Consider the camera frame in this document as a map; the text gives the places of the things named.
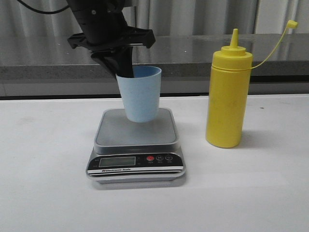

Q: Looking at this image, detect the grey stone counter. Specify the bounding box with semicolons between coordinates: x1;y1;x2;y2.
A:
0;34;309;99

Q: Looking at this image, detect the light blue plastic cup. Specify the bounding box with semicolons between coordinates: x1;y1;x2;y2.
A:
116;66;162;123

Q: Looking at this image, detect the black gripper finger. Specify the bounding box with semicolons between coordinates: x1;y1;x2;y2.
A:
91;52;119;76
116;46;134;78

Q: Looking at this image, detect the digital kitchen scale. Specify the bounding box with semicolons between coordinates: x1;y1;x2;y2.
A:
86;108;186;184

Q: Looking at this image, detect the grey curtain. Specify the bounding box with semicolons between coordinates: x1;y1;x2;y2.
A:
0;0;309;37

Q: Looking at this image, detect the yellow squeeze bottle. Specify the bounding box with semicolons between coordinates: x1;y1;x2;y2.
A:
205;20;299;149

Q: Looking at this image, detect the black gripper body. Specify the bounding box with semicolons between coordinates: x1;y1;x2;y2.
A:
67;0;155;52

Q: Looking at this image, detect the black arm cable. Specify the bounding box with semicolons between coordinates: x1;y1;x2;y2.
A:
16;0;70;13

